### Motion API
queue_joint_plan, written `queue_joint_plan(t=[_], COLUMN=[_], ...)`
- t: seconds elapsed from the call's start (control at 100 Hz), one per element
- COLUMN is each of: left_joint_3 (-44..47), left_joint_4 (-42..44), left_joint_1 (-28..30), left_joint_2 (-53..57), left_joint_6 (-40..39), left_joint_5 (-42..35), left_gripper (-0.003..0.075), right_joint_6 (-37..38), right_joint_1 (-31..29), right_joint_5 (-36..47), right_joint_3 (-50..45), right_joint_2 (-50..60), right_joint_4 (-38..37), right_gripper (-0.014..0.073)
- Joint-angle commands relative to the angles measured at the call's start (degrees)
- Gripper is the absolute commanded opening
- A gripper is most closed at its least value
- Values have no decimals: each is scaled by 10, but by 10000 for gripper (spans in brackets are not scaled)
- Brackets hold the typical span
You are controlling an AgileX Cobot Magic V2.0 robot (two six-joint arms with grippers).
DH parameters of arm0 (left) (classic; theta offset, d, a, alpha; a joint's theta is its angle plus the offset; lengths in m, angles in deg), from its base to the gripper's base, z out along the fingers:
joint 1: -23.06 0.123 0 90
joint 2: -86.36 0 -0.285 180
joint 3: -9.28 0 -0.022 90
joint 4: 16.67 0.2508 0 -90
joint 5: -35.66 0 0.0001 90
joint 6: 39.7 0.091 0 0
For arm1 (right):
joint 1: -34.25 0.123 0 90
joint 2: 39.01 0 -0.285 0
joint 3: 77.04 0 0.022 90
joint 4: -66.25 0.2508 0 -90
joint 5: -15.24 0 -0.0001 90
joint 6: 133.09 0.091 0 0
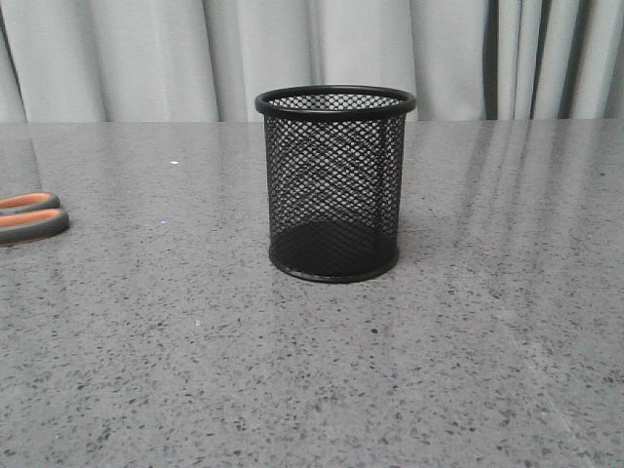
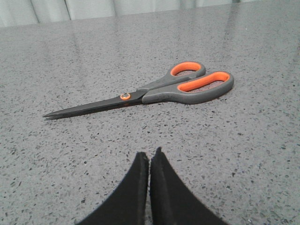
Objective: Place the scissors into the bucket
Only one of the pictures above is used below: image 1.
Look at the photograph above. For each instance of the grey orange handled scissors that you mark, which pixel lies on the grey orange handled scissors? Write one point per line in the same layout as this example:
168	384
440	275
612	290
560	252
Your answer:
30	217

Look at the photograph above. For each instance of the black mesh pen bucket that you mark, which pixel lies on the black mesh pen bucket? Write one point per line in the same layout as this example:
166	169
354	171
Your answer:
334	159

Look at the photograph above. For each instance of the grey pleated curtain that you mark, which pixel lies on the grey pleated curtain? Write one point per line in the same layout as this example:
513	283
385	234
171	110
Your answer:
187	61

